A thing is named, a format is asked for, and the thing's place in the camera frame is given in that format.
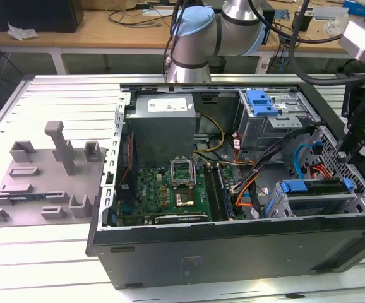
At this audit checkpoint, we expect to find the clear plastic bag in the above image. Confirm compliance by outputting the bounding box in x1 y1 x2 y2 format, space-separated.
323 14 351 35

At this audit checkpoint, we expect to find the blue data wire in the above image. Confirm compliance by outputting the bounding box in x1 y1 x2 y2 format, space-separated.
294 141 325 181

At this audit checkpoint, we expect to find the metal optical drive cage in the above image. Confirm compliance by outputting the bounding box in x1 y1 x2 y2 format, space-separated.
236 90 322 153

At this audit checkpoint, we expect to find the black camera cable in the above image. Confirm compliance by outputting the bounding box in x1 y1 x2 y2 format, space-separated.
288 0 365 86

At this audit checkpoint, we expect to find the yellow and black wire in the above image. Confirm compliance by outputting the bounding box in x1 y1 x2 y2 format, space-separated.
193 113 226 155

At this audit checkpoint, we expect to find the blue cardboard box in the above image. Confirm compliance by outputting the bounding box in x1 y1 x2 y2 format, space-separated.
342 0 365 17

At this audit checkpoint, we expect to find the black open PC case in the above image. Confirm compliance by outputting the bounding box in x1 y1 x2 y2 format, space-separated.
85 80 365 290

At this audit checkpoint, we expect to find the CPU socket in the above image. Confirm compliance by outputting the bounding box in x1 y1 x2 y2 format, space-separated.
174 187 196 208

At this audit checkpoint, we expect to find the metal disk bay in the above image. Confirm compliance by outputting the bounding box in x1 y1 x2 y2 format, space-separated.
263 177 365 218

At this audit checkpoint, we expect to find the hard disk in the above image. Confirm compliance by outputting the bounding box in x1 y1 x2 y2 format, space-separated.
263 177 356 218

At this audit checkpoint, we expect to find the RAM stick with chips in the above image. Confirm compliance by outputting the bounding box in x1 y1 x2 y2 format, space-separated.
217 164 234 221

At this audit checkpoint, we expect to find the metal socket cover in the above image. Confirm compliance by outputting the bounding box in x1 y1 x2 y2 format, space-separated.
169 157 198 190

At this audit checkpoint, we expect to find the crumpled white paper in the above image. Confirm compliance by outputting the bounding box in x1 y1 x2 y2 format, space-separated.
6 21 40 41

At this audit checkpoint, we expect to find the green motherboard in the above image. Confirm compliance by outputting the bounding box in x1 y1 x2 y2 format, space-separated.
116 156 243 227

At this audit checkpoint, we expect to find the RAM stick on rack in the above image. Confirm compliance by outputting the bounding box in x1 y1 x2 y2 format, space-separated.
8 194 49 203

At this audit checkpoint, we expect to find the grey power supply unit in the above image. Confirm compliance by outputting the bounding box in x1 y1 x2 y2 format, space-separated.
124 93 198 168

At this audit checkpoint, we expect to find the blue plastic drive latch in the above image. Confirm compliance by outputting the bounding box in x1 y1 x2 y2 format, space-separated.
246 90 280 117

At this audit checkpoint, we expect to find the grey plastic parts rack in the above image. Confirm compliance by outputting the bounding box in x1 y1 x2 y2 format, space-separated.
0 121 109 229

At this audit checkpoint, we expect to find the black RAM slot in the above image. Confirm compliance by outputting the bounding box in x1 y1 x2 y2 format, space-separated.
204 163 221 222

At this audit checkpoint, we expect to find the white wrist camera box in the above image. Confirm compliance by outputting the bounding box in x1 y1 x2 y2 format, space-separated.
338 15 365 62

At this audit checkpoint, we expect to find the large black computer box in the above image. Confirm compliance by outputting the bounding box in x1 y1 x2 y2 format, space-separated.
0 0 85 34

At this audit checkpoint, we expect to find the orange power wire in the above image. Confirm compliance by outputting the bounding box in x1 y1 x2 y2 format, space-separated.
307 162 342 186

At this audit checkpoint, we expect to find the orange red wire bundle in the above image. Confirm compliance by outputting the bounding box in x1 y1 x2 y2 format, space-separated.
235 176 261 208

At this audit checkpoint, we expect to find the small black box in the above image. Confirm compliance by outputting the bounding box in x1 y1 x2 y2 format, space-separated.
291 11 313 32

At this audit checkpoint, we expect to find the black cable bundle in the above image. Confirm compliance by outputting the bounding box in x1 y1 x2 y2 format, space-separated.
232 124 316 218

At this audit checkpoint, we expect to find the black graphics card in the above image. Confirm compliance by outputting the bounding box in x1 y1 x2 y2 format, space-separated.
153 213 209 225

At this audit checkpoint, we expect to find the black waste bin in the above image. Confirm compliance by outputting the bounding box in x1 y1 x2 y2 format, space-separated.
208 56 227 75

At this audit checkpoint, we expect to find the wooden desk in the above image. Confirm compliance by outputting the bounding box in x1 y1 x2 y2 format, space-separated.
0 0 365 75

